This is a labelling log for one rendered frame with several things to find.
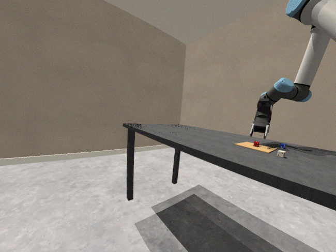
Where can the tan square mat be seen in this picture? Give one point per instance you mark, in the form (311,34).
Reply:
(260,148)

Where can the white die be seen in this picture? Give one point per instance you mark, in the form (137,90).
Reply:
(281,153)

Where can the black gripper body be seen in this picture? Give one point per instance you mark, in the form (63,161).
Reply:
(263,115)

